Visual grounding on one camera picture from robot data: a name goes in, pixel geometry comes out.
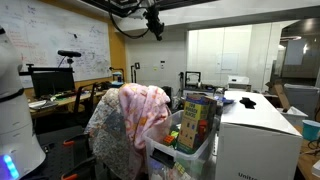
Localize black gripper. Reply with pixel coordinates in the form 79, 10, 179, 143
144, 5, 164, 41

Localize pink patterned fleece blanket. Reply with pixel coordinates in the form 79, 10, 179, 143
118, 83, 171, 180

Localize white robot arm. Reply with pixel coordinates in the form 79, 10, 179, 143
0, 27, 46, 180

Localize white printer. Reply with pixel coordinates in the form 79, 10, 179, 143
227, 75, 251, 92

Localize colourful wooden blocks box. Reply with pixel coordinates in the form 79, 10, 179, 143
177, 94, 217, 154

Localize black object on box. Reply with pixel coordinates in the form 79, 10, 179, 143
240, 97, 256, 109

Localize whiteboard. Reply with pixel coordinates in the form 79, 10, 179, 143
0, 0, 111, 81

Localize floral quilt blanket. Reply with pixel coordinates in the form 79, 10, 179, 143
84, 88, 141, 180

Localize black computer monitor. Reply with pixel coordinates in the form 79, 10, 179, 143
31, 71, 75, 98

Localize clear plastic storage bin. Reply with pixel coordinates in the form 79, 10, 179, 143
144, 110, 215, 180

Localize large white cardboard box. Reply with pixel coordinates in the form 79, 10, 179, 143
215, 91, 302, 180

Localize teal cup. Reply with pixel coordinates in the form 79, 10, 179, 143
302, 120, 320, 141

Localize black camera on stand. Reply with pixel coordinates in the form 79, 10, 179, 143
57, 50, 82, 67

